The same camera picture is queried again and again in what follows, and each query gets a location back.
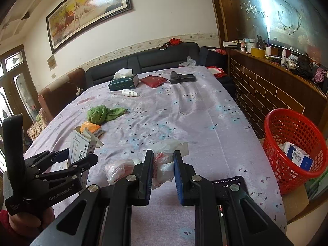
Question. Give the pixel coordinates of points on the framed horse painting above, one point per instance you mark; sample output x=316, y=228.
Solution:
x=87, y=12

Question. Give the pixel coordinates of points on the yellow tape roll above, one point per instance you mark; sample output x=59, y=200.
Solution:
x=257, y=52

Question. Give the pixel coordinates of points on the brown wooden chair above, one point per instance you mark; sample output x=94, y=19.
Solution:
x=64, y=92

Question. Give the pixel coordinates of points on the etched fish glass panel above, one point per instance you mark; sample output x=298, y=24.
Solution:
x=289, y=12

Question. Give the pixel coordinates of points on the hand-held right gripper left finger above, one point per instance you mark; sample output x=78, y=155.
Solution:
x=148, y=184

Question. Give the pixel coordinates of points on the pink cloth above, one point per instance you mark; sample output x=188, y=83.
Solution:
x=321, y=74

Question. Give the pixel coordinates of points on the white spray bottle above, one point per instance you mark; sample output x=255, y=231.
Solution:
x=130, y=92

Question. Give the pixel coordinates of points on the red cloth item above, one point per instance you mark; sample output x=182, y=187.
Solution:
x=175, y=41

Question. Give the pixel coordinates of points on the clear plastic bag red print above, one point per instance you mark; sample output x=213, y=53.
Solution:
x=165, y=164

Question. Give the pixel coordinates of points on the small wall plaque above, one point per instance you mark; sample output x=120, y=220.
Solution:
x=52, y=62

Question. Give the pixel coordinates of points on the black smartphone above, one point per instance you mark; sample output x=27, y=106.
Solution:
x=228, y=182

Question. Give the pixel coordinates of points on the wooden glass door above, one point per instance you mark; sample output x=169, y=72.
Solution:
x=12, y=87

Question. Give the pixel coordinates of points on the pink crumpled plastic wrapper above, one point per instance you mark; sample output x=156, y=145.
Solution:
x=119, y=171

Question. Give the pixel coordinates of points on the white dropper bottle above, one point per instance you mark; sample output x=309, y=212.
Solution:
x=283, y=56

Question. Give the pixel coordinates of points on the crumpled clear plastic bag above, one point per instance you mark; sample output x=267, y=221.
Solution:
x=188, y=62

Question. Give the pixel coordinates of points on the red pouch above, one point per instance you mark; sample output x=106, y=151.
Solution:
x=153, y=80

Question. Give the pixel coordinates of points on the person's left hand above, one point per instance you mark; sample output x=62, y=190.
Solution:
x=30, y=219

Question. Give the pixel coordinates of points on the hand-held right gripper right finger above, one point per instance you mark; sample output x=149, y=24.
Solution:
x=179, y=184

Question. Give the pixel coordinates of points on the red plastic mesh basket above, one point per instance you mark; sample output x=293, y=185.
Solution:
x=289, y=130

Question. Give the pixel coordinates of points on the blue and white medicine box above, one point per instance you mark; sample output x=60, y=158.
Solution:
x=299, y=157

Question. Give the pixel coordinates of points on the person's left forearm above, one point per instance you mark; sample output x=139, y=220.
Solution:
x=10, y=233

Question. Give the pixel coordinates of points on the dark green tissue box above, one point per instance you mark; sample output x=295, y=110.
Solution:
x=124, y=82

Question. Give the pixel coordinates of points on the green towel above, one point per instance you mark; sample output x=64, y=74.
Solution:
x=102, y=114

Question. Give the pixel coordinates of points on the wooden cabinet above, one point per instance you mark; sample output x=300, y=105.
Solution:
x=266, y=89

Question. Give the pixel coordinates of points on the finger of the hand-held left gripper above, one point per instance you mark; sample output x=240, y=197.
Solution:
x=48, y=157
x=76, y=167

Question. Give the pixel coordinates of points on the orange medicine box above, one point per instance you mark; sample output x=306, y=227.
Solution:
x=92, y=129

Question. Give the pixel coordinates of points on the black handbag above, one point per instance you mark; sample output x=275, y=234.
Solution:
x=305, y=65

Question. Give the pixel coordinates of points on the white charger plug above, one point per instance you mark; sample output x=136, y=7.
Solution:
x=79, y=91

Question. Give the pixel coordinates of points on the black leather sofa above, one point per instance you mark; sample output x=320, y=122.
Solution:
x=143, y=59

